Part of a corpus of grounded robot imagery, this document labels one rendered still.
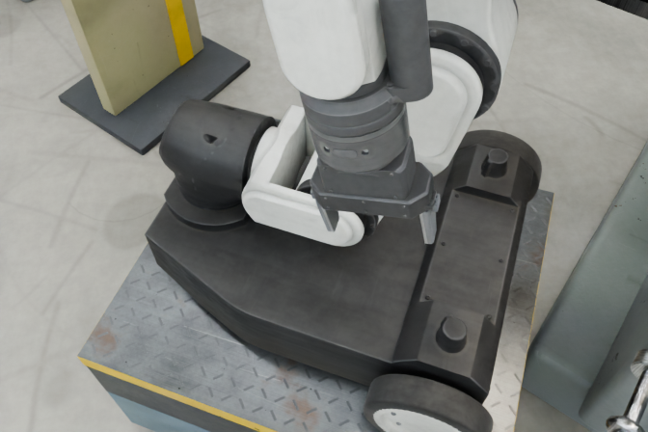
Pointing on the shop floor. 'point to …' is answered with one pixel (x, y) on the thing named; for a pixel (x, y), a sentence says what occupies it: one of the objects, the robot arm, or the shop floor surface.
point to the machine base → (593, 302)
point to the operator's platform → (260, 382)
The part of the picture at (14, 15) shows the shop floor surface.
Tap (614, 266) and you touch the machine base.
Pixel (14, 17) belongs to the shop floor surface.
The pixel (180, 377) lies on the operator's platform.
